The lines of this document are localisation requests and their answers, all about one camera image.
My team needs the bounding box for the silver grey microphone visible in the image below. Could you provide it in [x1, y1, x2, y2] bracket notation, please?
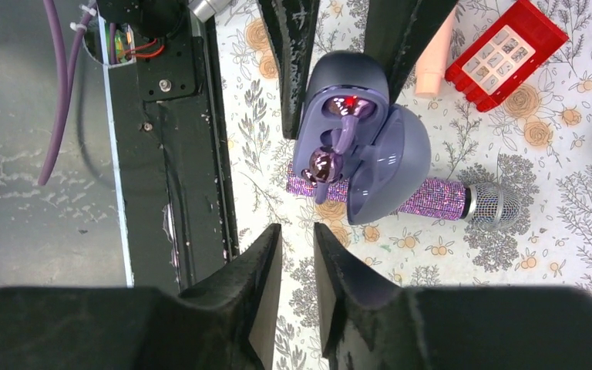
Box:
[187, 0, 231, 23]

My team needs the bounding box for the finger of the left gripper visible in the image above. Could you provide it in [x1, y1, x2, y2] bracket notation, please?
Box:
[363, 0, 458, 103]
[257, 0, 320, 140]

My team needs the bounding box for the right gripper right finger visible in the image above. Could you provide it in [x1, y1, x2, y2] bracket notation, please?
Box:
[314, 223, 592, 369]

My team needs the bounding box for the peach pink microphone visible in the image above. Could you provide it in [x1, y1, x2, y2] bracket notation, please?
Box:
[415, 8, 456, 98]

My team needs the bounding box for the floral table mat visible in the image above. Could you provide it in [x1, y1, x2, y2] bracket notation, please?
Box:
[214, 0, 592, 370]

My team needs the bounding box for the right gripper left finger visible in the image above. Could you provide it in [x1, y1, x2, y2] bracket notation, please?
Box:
[0, 224, 282, 369]

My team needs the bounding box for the purple earbud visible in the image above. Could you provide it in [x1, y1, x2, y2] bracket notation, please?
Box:
[301, 146, 344, 204]
[326, 96, 376, 154]

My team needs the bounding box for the purple glitter microphone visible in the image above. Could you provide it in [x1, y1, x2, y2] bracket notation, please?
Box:
[285, 162, 523, 232]

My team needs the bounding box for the lavender earbud charging case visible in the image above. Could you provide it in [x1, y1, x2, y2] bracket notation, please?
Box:
[291, 49, 433, 226]

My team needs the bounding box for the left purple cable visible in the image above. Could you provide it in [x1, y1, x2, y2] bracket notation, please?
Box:
[36, 0, 98, 187]

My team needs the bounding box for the red toy block tray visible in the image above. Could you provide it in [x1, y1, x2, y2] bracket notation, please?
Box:
[445, 1, 568, 113]

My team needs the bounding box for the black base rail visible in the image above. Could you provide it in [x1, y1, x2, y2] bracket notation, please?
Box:
[97, 1, 240, 294]

